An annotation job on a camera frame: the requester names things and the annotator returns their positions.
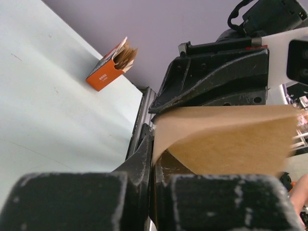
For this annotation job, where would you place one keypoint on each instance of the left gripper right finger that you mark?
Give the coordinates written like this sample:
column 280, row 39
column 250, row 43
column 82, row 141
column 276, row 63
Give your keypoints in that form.
column 185, row 201

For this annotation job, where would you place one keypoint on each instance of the orange coffee filter box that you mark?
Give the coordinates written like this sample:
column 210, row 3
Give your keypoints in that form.
column 117, row 62

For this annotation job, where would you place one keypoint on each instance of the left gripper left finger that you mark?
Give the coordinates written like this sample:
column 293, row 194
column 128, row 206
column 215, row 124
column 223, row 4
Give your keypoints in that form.
column 115, row 201

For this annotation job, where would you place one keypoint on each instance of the brown paper coffee filter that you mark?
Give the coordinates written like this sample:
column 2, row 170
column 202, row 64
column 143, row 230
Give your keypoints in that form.
column 228, row 139

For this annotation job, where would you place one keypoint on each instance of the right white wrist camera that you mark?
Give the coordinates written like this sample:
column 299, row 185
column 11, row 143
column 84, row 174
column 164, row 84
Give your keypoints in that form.
column 286, row 61

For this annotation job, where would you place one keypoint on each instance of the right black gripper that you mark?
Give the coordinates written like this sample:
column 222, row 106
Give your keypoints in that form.
column 223, row 73

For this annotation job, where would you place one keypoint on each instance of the aluminium frame rail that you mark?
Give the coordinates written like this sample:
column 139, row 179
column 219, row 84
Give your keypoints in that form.
column 143, row 123

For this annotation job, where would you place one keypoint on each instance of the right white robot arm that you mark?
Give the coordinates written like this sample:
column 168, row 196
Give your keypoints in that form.
column 264, row 18

